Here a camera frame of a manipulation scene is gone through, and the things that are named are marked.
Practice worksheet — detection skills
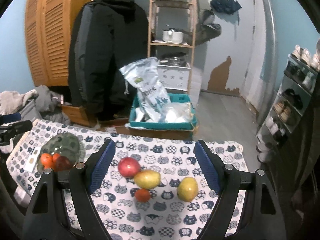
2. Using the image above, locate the dark red apple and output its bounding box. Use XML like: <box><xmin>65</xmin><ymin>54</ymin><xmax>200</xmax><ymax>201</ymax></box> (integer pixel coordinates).
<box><xmin>54</xmin><ymin>156</ymin><xmax>73</xmax><ymax>172</ymax></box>

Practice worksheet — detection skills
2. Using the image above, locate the white patterned drawer box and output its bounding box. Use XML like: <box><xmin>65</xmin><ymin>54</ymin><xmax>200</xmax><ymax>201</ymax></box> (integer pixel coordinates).
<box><xmin>157</xmin><ymin>65</ymin><xmax>191</xmax><ymax>92</ymax></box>

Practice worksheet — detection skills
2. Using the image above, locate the cat pattern tablecloth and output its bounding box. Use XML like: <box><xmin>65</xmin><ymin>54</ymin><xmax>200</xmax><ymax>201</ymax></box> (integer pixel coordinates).
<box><xmin>6</xmin><ymin>118</ymin><xmax>250</xmax><ymax>240</ymax></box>

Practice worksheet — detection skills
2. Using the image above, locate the wooden louvered wardrobe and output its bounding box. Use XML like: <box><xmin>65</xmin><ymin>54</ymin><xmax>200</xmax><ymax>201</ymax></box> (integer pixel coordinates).
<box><xmin>24</xmin><ymin>0</ymin><xmax>96</xmax><ymax>87</ymax></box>

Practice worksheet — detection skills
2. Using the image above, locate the shoe rack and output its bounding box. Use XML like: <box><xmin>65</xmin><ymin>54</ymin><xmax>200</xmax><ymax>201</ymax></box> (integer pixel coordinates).
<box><xmin>256</xmin><ymin>45</ymin><xmax>319</xmax><ymax>163</ymax></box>

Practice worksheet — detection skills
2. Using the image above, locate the silver vertical pipe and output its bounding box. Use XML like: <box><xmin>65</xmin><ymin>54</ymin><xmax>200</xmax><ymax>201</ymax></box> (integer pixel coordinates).
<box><xmin>257</xmin><ymin>0</ymin><xmax>278</xmax><ymax>126</ymax></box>

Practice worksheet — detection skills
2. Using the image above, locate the yellow green apple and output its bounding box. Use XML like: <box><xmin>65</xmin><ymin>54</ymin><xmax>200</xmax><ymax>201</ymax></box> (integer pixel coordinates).
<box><xmin>177</xmin><ymin>177</ymin><xmax>199</xmax><ymax>202</ymax></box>

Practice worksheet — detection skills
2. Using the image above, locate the large orange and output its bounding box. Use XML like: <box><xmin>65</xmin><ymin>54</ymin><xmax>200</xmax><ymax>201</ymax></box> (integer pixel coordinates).
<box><xmin>40</xmin><ymin>153</ymin><xmax>54</xmax><ymax>168</ymax></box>

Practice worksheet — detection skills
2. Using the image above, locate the yellow mango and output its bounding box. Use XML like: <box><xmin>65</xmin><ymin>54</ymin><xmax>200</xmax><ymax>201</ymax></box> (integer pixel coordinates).
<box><xmin>133</xmin><ymin>170</ymin><xmax>161</xmax><ymax>190</ymax></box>

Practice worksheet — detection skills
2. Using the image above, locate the white printed rice bag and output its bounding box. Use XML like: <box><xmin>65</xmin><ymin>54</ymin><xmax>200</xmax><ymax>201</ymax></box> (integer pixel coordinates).
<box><xmin>119</xmin><ymin>57</ymin><xmax>170</xmax><ymax>122</ymax></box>

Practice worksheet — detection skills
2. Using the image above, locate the teal cardboard box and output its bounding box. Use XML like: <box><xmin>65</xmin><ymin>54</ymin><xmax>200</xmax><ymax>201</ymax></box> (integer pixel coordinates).
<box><xmin>129</xmin><ymin>93</ymin><xmax>199</xmax><ymax>131</ymax></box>

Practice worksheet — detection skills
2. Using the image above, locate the dark folded umbrella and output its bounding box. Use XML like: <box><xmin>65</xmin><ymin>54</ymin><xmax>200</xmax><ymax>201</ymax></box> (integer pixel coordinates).
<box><xmin>210</xmin><ymin>0</ymin><xmax>242</xmax><ymax>25</ymax></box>

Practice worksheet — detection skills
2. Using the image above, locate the small mandarin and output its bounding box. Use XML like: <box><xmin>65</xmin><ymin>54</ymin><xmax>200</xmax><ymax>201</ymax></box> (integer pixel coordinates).
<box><xmin>135</xmin><ymin>189</ymin><xmax>151</xmax><ymax>203</ymax></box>
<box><xmin>52</xmin><ymin>153</ymin><xmax>61</xmax><ymax>163</ymax></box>

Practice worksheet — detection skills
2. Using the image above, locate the green glass bowl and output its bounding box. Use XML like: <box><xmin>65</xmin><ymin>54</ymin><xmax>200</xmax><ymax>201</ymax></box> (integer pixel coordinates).
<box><xmin>37</xmin><ymin>132</ymin><xmax>85</xmax><ymax>174</ymax></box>

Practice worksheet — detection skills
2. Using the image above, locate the black hanging coat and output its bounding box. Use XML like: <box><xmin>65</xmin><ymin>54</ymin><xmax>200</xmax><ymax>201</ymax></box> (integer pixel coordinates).
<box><xmin>68</xmin><ymin>0</ymin><xmax>149</xmax><ymax>122</ymax></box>

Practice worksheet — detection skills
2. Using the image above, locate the white sticker card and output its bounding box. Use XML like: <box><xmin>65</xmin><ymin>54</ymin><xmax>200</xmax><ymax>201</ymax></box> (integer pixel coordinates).
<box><xmin>24</xmin><ymin>151</ymin><xmax>39</xmax><ymax>173</ymax></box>

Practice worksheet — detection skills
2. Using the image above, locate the clear plastic bag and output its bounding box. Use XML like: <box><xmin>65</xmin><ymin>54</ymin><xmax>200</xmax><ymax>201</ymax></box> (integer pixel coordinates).
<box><xmin>162</xmin><ymin>102</ymin><xmax>194</xmax><ymax>123</ymax></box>

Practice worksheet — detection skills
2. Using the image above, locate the bamboo shelf rack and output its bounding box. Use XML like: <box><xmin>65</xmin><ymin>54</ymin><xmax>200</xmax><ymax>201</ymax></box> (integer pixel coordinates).
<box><xmin>148</xmin><ymin>0</ymin><xmax>197</xmax><ymax>93</ymax></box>

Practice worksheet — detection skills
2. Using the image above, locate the white cooking pot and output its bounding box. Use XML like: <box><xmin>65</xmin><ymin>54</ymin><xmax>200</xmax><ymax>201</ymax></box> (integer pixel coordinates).
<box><xmin>162</xmin><ymin>28</ymin><xmax>184</xmax><ymax>43</ymax></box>

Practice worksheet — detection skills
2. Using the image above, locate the grey clothes pile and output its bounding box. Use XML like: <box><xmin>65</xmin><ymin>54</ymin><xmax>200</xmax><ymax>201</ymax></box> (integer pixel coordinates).
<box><xmin>1</xmin><ymin>85</ymin><xmax>72</xmax><ymax>125</ymax></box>

